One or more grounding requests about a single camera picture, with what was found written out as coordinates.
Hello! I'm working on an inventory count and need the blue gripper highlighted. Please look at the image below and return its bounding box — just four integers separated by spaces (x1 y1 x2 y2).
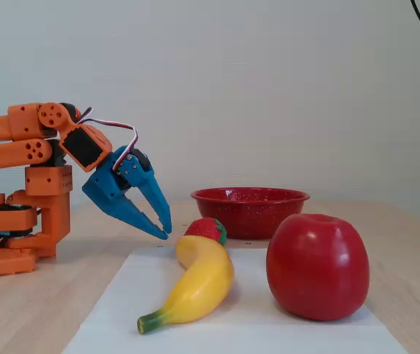
82 145 173 241

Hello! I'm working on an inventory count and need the yellow toy banana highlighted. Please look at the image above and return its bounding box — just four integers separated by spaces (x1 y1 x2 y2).
136 235 236 336

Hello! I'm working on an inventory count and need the orange robot base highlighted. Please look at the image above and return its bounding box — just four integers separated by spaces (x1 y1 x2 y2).
0 164 74 280

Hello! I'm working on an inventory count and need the red speckled bowl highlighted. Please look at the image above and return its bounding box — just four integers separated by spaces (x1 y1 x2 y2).
190 187 311 240

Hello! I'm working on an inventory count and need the red toy strawberry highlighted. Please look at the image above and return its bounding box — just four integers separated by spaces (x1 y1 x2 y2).
183 217 228 247

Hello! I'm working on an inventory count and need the white paper sheet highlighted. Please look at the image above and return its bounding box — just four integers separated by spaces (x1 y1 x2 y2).
61 246 410 354

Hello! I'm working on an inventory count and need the red toy apple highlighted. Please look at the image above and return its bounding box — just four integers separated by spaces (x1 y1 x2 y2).
266 212 371 322

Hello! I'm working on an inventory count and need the white red black servo cable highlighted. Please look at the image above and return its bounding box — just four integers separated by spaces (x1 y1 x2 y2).
75 106 139 173

